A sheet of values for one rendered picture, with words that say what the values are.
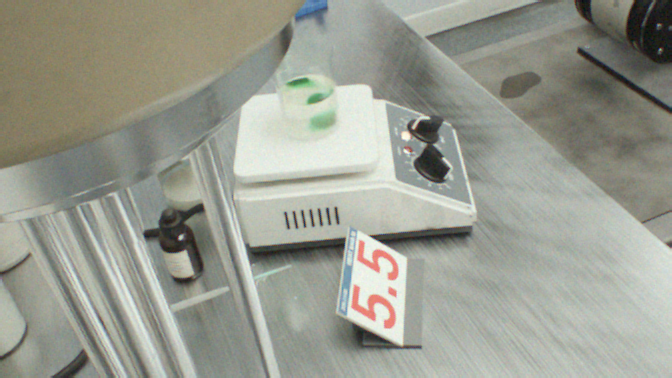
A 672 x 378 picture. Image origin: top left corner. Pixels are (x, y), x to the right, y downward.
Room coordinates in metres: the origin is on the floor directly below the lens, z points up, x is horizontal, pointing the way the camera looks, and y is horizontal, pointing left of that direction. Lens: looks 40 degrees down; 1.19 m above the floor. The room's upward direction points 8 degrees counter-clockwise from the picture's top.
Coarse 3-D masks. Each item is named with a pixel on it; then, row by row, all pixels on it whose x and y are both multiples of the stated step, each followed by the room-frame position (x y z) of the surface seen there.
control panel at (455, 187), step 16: (400, 112) 0.55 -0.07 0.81; (400, 128) 0.53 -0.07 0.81; (448, 128) 0.55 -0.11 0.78; (400, 144) 0.50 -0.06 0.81; (416, 144) 0.51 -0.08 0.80; (432, 144) 0.52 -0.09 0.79; (448, 144) 0.52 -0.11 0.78; (400, 160) 0.48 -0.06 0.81; (448, 160) 0.50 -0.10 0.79; (400, 176) 0.45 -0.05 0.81; (416, 176) 0.46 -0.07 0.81; (448, 176) 0.47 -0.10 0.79; (464, 176) 0.48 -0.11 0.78; (432, 192) 0.45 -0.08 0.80; (448, 192) 0.45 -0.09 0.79; (464, 192) 0.46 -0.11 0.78
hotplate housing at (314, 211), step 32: (384, 128) 0.52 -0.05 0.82; (384, 160) 0.47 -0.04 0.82; (256, 192) 0.45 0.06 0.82; (288, 192) 0.45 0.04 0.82; (320, 192) 0.45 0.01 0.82; (352, 192) 0.44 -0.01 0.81; (384, 192) 0.44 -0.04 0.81; (416, 192) 0.44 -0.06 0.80; (256, 224) 0.45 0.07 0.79; (288, 224) 0.45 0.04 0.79; (320, 224) 0.44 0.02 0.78; (352, 224) 0.44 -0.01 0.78; (384, 224) 0.44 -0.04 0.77; (416, 224) 0.44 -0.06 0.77; (448, 224) 0.44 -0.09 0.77
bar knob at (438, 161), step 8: (424, 152) 0.48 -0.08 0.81; (432, 152) 0.48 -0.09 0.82; (440, 152) 0.48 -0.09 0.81; (416, 160) 0.48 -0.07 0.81; (424, 160) 0.48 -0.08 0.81; (432, 160) 0.47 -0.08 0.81; (440, 160) 0.47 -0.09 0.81; (416, 168) 0.47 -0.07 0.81; (424, 168) 0.47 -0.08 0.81; (432, 168) 0.47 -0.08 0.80; (440, 168) 0.46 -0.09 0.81; (448, 168) 0.46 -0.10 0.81; (424, 176) 0.46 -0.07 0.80; (432, 176) 0.46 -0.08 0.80; (440, 176) 0.46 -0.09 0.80
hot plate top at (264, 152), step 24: (264, 96) 0.57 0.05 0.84; (360, 96) 0.54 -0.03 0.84; (240, 120) 0.53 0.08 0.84; (264, 120) 0.53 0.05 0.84; (360, 120) 0.51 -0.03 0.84; (240, 144) 0.50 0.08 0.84; (264, 144) 0.49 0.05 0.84; (288, 144) 0.49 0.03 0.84; (312, 144) 0.48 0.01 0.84; (336, 144) 0.48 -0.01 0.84; (360, 144) 0.47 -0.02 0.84; (240, 168) 0.46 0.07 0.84; (264, 168) 0.46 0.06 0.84; (288, 168) 0.45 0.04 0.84; (312, 168) 0.45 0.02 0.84; (336, 168) 0.45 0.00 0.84; (360, 168) 0.45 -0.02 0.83
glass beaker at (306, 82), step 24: (288, 48) 0.53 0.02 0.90; (312, 48) 0.53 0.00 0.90; (288, 72) 0.49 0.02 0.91; (312, 72) 0.49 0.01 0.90; (288, 96) 0.49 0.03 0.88; (312, 96) 0.49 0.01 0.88; (336, 96) 0.50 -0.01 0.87; (288, 120) 0.49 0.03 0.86; (312, 120) 0.49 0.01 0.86; (336, 120) 0.50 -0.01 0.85
